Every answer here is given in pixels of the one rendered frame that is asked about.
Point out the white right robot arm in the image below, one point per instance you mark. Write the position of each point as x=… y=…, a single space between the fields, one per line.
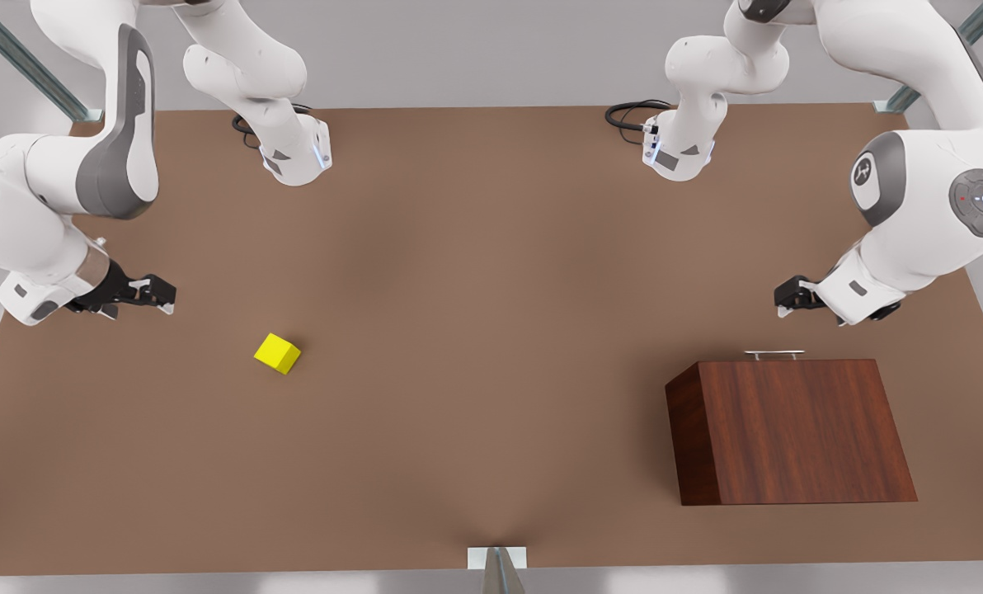
x=116 y=157

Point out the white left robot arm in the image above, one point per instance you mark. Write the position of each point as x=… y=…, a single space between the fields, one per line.
x=920 y=206

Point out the yellow cube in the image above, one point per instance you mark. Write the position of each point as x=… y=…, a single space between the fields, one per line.
x=277 y=353

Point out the dark wooden cabinet box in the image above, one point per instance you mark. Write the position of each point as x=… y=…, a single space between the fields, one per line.
x=797 y=433

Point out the silver frame post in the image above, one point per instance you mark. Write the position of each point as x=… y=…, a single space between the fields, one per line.
x=945 y=58
x=21 y=56
x=500 y=569

